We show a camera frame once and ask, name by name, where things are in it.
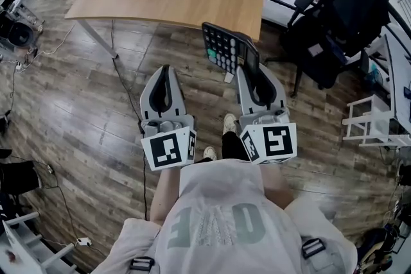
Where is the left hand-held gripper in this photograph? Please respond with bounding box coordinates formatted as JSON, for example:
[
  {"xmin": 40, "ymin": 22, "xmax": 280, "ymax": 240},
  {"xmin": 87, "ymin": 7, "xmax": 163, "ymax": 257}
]
[{"xmin": 139, "ymin": 65, "xmax": 198, "ymax": 172}]

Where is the black office chair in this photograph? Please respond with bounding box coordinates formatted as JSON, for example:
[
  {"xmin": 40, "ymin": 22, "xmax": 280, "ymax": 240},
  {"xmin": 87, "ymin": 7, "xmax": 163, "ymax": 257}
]
[{"xmin": 265, "ymin": 0, "xmax": 392, "ymax": 99}]

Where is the long black floor cable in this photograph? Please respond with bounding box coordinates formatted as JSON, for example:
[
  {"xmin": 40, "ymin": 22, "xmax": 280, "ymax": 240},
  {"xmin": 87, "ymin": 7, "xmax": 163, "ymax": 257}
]
[{"xmin": 110, "ymin": 19, "xmax": 151, "ymax": 222}]

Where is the person's black trouser leg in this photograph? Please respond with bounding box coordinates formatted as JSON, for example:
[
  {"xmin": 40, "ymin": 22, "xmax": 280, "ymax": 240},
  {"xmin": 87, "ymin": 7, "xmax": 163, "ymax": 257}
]
[{"xmin": 221, "ymin": 130, "xmax": 251, "ymax": 162}]

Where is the thin black cable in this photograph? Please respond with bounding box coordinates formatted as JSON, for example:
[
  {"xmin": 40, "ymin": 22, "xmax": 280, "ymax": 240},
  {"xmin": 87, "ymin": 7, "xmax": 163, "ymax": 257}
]
[{"xmin": 40, "ymin": 163, "xmax": 80, "ymax": 243}]

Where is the white step stool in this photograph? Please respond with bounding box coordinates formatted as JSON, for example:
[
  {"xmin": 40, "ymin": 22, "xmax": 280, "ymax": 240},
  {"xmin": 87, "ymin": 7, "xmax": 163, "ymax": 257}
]
[{"xmin": 341, "ymin": 94, "xmax": 411, "ymax": 148}]

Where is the white table leg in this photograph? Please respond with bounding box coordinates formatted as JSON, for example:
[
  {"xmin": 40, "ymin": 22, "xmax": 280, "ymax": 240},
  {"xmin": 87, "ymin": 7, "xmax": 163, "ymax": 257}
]
[{"xmin": 76, "ymin": 19, "xmax": 119, "ymax": 60}]

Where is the white cable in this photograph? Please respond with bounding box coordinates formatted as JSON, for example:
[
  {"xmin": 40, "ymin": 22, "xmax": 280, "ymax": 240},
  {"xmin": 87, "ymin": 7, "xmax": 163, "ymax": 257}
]
[{"xmin": 15, "ymin": 23, "xmax": 76, "ymax": 73}]

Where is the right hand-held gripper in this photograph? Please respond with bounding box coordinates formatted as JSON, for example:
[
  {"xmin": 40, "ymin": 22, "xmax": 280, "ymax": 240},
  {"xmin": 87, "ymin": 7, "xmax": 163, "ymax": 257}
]
[{"xmin": 236, "ymin": 63, "xmax": 298, "ymax": 166}]

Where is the black round bin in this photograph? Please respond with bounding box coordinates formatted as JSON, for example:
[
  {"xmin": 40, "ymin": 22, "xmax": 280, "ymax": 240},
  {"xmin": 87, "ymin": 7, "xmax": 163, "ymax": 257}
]
[{"xmin": 5, "ymin": 21, "xmax": 37, "ymax": 48}]

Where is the person's left forearm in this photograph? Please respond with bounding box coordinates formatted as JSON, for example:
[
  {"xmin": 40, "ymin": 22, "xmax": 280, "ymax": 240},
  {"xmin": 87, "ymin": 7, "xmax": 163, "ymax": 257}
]
[{"xmin": 150, "ymin": 168, "xmax": 184, "ymax": 226}]

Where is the white shoe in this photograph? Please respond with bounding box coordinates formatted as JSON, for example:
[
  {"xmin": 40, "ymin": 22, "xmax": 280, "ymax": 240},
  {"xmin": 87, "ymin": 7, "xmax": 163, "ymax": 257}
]
[
  {"xmin": 202, "ymin": 146, "xmax": 218, "ymax": 162},
  {"xmin": 222, "ymin": 112, "xmax": 238, "ymax": 136}
]

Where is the black calculator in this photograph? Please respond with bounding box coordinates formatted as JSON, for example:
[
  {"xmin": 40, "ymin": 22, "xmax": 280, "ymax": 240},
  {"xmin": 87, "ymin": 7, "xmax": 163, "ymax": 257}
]
[{"xmin": 201, "ymin": 21, "xmax": 260, "ymax": 83}]

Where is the white slatted rack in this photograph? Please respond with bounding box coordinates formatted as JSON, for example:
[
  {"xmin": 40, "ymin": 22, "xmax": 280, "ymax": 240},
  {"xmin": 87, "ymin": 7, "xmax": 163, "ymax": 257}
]
[{"xmin": 0, "ymin": 210, "xmax": 78, "ymax": 274}]

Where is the person's right forearm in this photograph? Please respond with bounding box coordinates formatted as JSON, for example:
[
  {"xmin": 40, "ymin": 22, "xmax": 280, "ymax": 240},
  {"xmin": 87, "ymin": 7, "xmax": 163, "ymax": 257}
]
[{"xmin": 259, "ymin": 164, "xmax": 295, "ymax": 212}]

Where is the black strap buckle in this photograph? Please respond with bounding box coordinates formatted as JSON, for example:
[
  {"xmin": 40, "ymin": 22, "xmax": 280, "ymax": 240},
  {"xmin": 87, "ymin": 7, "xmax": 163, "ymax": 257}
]
[
  {"xmin": 301, "ymin": 237, "xmax": 327, "ymax": 260},
  {"xmin": 128, "ymin": 255, "xmax": 156, "ymax": 272}
]

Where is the person's white printed shirt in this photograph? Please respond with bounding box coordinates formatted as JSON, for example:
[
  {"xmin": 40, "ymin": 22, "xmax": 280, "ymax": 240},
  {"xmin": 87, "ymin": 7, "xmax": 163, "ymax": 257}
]
[{"xmin": 91, "ymin": 158, "xmax": 359, "ymax": 274}]

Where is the white desk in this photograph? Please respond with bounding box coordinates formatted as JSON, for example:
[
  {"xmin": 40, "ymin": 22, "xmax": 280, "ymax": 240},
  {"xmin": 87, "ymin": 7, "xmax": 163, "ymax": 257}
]
[{"xmin": 383, "ymin": 33, "xmax": 411, "ymax": 128}]

